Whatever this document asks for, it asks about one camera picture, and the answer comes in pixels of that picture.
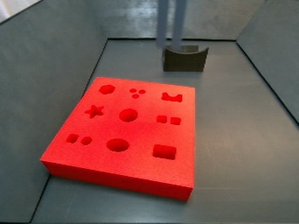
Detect red shape-sorting board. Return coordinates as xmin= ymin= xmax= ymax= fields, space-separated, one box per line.
xmin=42 ymin=77 xmax=195 ymax=200

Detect blue double-square slotted block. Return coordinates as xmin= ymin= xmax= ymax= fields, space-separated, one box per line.
xmin=157 ymin=0 xmax=187 ymax=51

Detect black curved cradle stand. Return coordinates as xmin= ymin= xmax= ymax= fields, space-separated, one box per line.
xmin=163 ymin=45 xmax=210 ymax=72

